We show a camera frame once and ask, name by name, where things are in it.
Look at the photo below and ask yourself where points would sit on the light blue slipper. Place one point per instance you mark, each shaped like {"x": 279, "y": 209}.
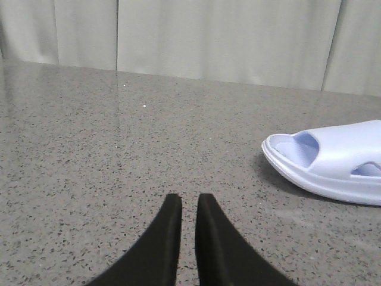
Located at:
{"x": 338, "y": 162}

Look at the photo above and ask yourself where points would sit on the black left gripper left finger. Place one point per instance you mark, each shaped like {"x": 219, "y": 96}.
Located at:
{"x": 153, "y": 259}

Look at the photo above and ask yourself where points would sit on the white curtain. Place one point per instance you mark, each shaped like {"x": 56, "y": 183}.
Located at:
{"x": 319, "y": 45}

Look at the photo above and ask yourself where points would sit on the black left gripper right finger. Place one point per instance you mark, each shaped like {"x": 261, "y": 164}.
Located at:
{"x": 222, "y": 254}

